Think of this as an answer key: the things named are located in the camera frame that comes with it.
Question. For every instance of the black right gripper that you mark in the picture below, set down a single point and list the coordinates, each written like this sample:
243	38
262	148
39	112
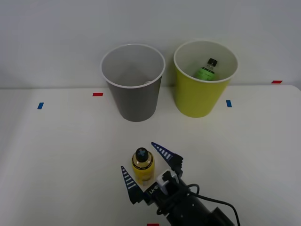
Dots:
150	192

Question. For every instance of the yellow plastic bottle black cap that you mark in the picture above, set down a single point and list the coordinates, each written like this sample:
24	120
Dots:
143	169

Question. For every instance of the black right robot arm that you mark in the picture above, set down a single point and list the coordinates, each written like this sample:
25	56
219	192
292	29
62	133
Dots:
200	212

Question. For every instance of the grey plastic waste bin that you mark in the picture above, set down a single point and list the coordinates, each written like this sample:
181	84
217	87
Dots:
136	103

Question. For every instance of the yellow-green plastic waste bin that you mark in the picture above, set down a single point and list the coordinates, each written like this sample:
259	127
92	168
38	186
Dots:
197	99

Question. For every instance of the green plastic bottle black cap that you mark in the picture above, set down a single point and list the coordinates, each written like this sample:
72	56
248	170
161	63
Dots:
205	74

